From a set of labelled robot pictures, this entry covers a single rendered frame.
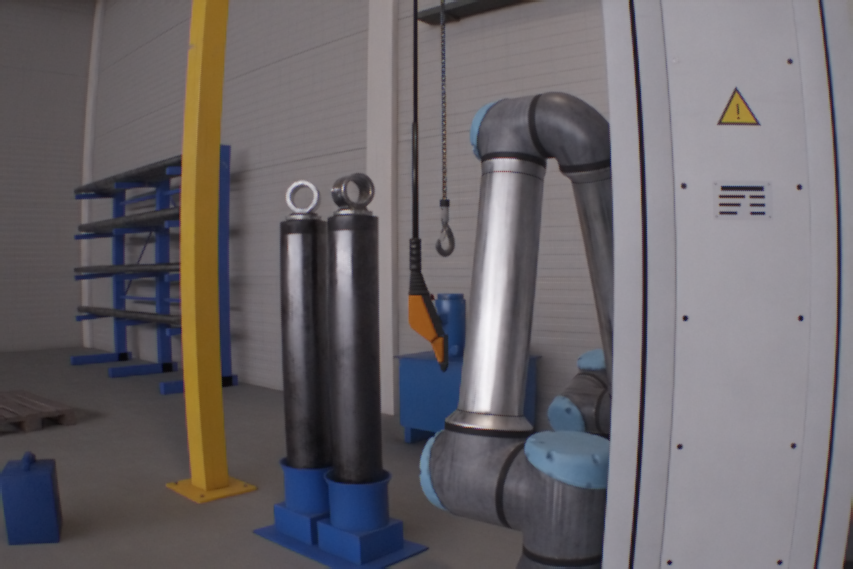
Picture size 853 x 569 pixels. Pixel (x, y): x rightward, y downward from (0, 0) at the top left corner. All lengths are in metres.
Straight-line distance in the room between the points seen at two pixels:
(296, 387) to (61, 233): 9.31
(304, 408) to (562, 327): 2.47
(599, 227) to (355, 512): 2.06
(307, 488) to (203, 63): 2.34
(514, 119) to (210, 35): 3.05
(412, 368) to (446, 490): 3.83
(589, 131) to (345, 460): 2.09
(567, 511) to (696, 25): 0.71
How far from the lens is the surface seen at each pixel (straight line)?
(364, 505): 2.99
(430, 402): 4.91
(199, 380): 3.90
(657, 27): 0.94
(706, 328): 0.89
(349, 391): 2.89
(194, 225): 3.86
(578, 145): 1.16
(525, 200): 1.19
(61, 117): 12.34
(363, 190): 3.00
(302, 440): 3.17
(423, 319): 2.49
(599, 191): 1.18
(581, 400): 1.40
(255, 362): 7.70
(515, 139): 1.21
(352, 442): 2.93
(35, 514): 3.45
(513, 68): 5.49
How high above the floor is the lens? 1.26
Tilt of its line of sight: 2 degrees down
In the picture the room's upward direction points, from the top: straight up
